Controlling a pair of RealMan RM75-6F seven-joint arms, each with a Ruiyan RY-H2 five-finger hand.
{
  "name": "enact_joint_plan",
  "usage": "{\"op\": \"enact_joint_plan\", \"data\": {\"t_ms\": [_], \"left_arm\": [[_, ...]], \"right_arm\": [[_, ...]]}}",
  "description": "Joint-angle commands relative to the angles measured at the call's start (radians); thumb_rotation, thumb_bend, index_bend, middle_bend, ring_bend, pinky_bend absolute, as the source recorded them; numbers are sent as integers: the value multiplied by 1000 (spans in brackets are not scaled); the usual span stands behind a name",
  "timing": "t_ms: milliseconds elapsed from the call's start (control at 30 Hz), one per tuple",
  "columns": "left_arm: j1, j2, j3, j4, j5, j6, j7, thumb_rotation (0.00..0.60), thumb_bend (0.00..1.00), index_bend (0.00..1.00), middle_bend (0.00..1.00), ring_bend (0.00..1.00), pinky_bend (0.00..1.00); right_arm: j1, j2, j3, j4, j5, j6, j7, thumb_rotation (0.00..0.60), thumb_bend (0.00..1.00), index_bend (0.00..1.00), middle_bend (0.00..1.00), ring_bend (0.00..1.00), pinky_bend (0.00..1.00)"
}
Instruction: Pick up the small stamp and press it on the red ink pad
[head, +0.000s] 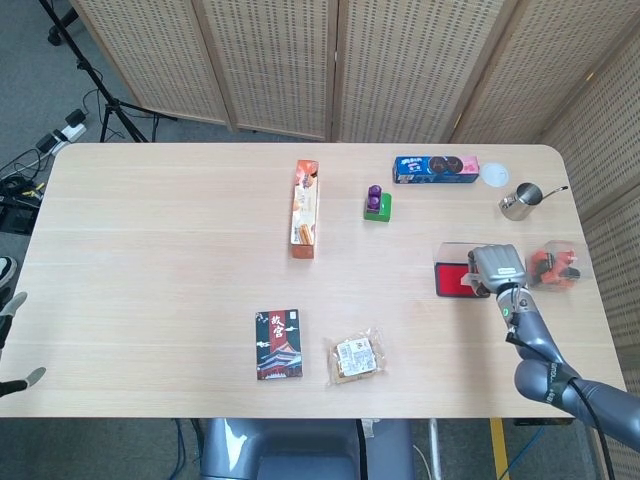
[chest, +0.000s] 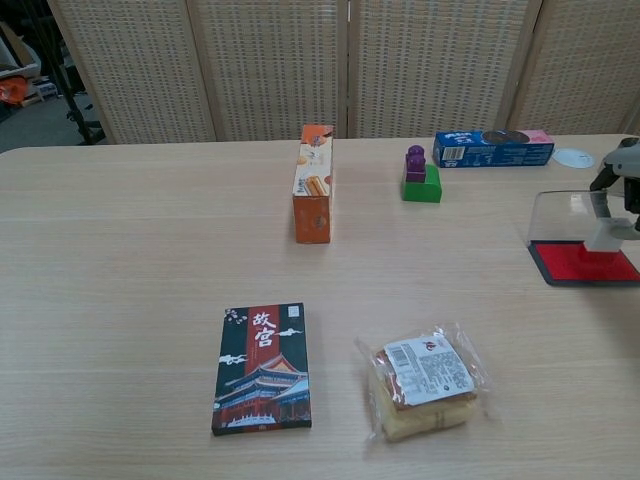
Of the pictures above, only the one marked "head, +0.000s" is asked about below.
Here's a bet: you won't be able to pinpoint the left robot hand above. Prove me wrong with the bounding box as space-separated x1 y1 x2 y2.
0 291 48 399

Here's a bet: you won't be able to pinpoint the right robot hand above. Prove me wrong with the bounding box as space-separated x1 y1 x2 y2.
466 243 529 300

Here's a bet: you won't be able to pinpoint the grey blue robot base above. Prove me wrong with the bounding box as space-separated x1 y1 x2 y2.
199 417 416 480

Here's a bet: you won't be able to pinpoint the red ink stamp pad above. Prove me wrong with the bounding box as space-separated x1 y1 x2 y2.
433 242 494 300

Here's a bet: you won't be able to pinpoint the black white shoe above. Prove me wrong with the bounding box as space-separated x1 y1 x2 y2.
0 255 19 289

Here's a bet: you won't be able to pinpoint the orange black clip pile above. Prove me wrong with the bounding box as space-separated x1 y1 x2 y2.
529 248 582 288

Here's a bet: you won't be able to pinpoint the steel milk pitcher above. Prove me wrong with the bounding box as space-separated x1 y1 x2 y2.
498 182 570 222

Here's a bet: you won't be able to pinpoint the clear plastic box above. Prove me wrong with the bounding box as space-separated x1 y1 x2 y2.
523 240 596 292

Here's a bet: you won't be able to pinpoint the black floor box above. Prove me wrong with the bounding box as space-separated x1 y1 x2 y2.
0 197 39 234

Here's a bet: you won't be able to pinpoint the white round lid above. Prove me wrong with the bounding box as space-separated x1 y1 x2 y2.
480 160 511 189

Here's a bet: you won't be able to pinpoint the blue Oreo cookie box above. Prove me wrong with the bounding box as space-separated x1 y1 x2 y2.
392 155 481 186

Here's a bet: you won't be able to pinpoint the green toy block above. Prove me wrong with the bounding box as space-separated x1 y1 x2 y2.
363 192 394 223

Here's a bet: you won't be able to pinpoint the wrapped cake slice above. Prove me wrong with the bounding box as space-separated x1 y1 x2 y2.
323 327 389 389

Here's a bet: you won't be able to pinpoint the white power strip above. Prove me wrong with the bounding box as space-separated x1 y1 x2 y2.
52 122 87 144

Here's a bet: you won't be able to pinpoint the white table leg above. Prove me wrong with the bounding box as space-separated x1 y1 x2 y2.
427 418 444 480

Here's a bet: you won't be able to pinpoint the long orange biscuit box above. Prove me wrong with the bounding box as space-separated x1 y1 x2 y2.
290 159 322 261

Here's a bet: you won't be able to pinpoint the black tripod stand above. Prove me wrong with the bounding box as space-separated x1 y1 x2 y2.
37 0 179 144

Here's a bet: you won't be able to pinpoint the black palace print card box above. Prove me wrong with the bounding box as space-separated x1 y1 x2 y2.
254 307 305 382

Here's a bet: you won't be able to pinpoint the black floor cables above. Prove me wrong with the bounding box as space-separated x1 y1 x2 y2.
0 144 56 201

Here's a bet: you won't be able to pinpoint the blue cable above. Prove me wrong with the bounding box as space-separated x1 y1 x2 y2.
514 424 547 480

